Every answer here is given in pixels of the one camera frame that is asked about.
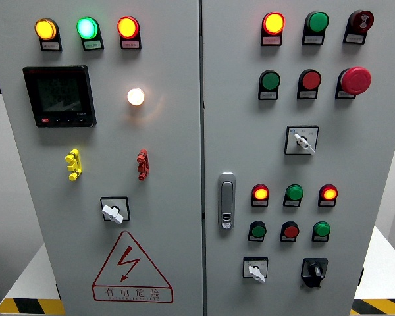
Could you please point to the pale grey cabinet door with display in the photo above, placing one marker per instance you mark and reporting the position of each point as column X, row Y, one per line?
column 171, row 164

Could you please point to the silver door lock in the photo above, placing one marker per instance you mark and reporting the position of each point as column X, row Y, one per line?
column 226, row 197

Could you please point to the small red round lamp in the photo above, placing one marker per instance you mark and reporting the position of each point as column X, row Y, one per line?
column 260, row 193
column 329, row 193

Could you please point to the small label plate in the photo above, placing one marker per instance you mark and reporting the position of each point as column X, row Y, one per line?
column 307, row 94
column 326, row 203
column 319, row 239
column 93, row 45
column 291, row 203
column 259, row 203
column 287, row 239
column 268, row 95
column 344, row 94
column 271, row 40
column 353, row 38
column 312, row 39
column 130, row 44
column 51, row 46
column 255, row 239

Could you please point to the white round lamp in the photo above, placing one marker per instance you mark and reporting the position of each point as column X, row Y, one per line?
column 136, row 96

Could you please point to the small green push button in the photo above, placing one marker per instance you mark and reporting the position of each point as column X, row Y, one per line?
column 258, row 230

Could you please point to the small green round lamp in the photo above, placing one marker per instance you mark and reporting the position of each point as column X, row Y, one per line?
column 322, row 229
column 295, row 192

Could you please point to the large green push button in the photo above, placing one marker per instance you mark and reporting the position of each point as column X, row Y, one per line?
column 270, row 80

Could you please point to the small red push button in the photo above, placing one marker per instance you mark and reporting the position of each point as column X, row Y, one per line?
column 291, row 231

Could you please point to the large red push button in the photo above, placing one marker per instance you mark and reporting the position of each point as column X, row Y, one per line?
column 311, row 80

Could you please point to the large red round lamp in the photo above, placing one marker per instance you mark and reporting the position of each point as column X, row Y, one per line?
column 127, row 27
column 274, row 23

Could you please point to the red warning triangle sign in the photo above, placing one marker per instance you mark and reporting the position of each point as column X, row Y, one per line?
column 131, row 292

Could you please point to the pale grey cabinet door with lock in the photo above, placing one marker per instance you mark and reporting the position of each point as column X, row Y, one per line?
column 349, row 164

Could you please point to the black display meter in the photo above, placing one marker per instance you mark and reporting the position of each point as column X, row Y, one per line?
column 59, row 95

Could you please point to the large lit green round lamp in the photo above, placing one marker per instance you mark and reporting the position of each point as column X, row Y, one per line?
column 87, row 28

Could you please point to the large red stop button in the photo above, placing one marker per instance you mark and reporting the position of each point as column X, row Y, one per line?
column 356, row 80

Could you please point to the yellow round lamp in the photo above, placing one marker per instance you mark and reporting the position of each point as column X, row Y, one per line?
column 46, row 29

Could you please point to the dark red buzzer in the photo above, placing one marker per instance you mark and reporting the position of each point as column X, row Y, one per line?
column 362, row 20

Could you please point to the black yellow striped tape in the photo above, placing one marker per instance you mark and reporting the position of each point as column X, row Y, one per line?
column 29, row 306
column 382, row 306

